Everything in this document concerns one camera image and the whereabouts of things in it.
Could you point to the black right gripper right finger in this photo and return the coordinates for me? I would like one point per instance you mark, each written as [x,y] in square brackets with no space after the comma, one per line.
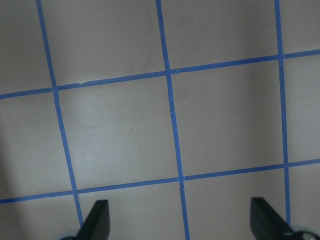
[267,224]

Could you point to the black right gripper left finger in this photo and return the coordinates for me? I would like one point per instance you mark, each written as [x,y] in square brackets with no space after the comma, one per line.
[97,224]

